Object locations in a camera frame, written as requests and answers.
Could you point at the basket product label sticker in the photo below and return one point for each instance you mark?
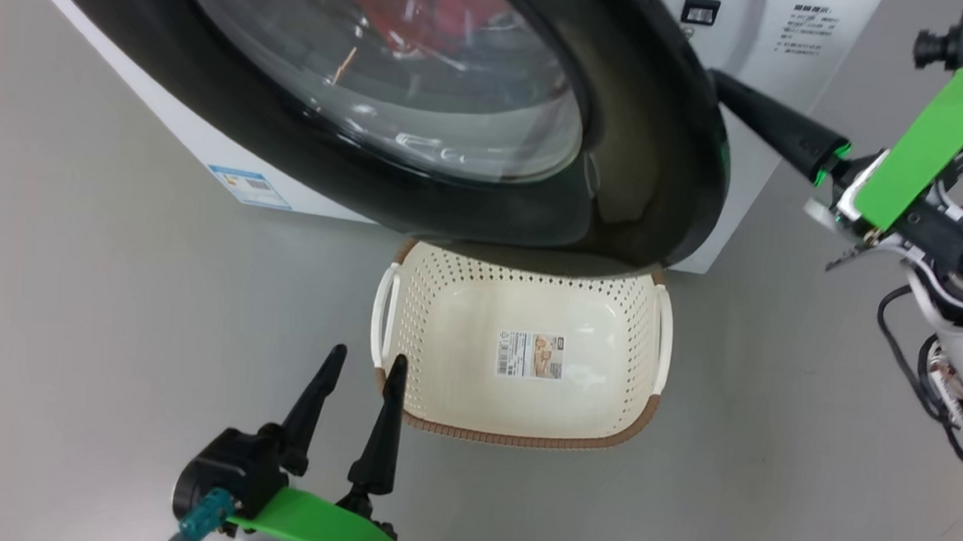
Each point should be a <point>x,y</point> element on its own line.
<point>529,355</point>

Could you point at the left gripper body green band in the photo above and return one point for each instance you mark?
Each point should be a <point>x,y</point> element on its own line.
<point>311,529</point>

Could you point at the black door latch socket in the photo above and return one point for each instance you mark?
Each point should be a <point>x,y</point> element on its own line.
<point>700,11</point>

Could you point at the printed text label on washer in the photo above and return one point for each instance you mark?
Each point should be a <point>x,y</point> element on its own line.
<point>807,28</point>

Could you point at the black-rimmed glass washer door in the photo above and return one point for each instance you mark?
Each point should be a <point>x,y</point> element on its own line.
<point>636,147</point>

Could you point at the blue energy label sticker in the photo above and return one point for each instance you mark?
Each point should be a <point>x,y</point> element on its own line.
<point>251,186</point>

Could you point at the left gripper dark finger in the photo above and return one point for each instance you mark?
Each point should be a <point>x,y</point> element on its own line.
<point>380,438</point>
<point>313,410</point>

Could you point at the cream perforated laundry basket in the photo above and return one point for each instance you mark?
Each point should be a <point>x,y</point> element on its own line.
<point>459,385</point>

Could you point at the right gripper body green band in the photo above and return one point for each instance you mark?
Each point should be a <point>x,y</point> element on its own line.
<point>925,145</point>

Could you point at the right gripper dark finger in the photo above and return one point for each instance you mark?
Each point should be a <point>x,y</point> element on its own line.
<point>785,130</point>

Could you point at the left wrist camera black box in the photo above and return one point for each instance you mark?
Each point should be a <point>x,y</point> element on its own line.
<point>224,463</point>

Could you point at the white front-load washing machine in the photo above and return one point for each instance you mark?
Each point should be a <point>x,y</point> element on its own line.
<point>753,112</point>

